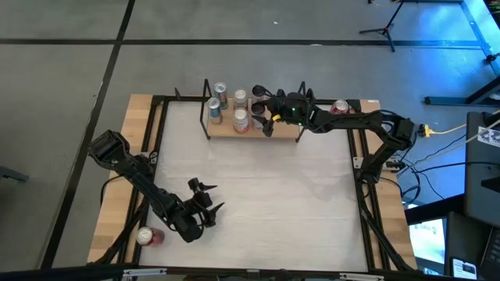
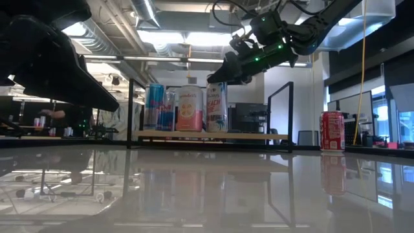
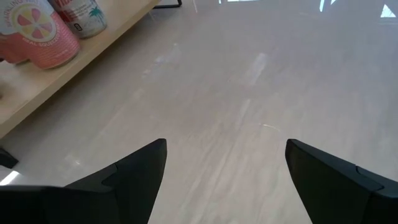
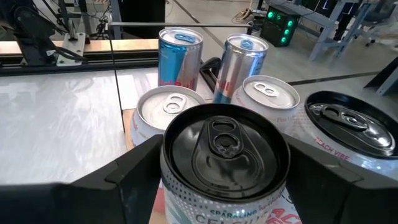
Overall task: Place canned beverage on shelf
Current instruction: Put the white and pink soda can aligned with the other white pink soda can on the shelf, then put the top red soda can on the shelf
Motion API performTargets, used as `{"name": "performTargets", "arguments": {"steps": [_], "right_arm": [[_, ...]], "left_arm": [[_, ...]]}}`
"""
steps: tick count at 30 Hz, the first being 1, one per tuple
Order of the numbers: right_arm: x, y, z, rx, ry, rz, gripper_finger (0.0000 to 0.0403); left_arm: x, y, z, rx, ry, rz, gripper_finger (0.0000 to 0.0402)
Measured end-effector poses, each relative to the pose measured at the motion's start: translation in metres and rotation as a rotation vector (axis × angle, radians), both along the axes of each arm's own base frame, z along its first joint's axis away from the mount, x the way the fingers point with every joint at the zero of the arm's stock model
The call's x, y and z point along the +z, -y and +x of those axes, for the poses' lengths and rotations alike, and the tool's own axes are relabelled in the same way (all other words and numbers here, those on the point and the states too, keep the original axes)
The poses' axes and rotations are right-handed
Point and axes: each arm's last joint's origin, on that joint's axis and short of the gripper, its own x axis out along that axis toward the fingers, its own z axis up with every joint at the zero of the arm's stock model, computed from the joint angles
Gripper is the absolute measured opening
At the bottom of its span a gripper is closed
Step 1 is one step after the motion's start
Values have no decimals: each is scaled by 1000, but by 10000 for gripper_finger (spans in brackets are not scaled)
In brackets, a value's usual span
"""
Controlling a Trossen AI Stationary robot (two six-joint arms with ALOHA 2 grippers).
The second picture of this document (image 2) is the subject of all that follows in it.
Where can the person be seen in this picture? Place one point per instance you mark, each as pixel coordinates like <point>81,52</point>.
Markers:
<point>71,118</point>

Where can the red Coca-Cola can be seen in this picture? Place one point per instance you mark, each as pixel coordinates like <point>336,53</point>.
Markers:
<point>332,131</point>

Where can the white cloth sheet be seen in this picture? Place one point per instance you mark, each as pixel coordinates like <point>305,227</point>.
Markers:
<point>121,119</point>

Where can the Spindrift sparkling water can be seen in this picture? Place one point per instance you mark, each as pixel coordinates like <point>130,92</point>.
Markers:
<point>189,110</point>

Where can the white Celsius energy drink can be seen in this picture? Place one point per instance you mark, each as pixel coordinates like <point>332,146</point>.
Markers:
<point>216,110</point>

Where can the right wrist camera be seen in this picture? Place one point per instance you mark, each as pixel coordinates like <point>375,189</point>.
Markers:
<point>268,27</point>

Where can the black machine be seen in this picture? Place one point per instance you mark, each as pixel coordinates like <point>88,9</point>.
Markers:
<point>250,116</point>

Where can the distant beverage can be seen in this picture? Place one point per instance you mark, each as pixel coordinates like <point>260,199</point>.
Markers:
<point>36,122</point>
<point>42,121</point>

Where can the wooden shelf with black frame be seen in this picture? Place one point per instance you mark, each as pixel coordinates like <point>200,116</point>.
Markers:
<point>226,136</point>

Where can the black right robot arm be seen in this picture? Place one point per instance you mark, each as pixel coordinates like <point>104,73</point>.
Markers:
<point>323,22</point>

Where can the small red box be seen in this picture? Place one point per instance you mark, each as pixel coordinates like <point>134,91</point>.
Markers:
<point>392,145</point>

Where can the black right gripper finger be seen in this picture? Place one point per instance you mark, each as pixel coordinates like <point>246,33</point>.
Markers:
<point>226,71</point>

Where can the silver ventilation duct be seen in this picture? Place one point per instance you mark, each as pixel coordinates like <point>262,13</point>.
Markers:
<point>103,45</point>

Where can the blue silver Red Bull can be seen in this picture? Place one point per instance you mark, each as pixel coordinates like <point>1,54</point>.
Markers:
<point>169,113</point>
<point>153,106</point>

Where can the framed glass panel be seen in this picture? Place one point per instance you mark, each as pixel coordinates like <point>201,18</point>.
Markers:
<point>351,106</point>

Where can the black aluminium table frame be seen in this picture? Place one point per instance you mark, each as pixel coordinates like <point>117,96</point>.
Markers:
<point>110,143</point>

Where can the long ceiling light bar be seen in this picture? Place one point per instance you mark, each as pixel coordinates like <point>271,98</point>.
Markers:
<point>155,58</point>

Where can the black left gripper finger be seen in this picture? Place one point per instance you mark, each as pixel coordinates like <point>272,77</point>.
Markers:
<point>71,84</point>

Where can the grey bin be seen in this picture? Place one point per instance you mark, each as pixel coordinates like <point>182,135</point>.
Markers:
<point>307,137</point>

